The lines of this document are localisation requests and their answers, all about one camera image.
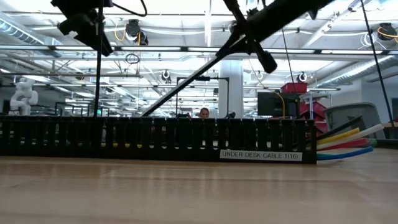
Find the silver ventilation duct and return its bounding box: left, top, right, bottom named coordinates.
left=317, top=55, right=396, bottom=88

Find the yellow hanging cable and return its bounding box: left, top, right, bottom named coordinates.
left=273, top=91, right=286, bottom=119

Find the stack of red bins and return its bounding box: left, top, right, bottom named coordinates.
left=298, top=101, right=329, bottom=134

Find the white robot figure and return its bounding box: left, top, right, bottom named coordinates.
left=9, top=77, right=39, bottom=116

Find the black ceiling cable reel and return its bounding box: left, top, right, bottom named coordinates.
left=377, top=22, right=398, bottom=43
left=125, top=19, right=149, bottom=47

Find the red storage bin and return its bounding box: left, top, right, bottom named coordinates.
left=280, top=82, right=308, bottom=95

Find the long ceiling light bar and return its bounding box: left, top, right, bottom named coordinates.
left=0, top=45, right=398, bottom=55

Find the black camera stand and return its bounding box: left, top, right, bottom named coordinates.
left=175, top=75, right=230, bottom=118

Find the white pillar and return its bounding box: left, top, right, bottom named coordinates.
left=218, top=60, right=244, bottom=119

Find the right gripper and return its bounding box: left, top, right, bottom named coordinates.
left=215, top=0, right=299, bottom=75

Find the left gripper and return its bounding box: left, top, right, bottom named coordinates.
left=51, top=0, right=114, bottom=57

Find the black slotted cable raceway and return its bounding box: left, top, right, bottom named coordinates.
left=0, top=114, right=318, bottom=165

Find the black aluminium frame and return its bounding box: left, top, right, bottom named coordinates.
left=376, top=138, right=398, bottom=150

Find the white cable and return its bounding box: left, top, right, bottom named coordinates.
left=317, top=123, right=386, bottom=151

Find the black raceway cover strip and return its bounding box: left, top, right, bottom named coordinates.
left=141, top=52, right=224, bottom=118

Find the black monitor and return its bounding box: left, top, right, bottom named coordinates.
left=257, top=91, right=301, bottom=118

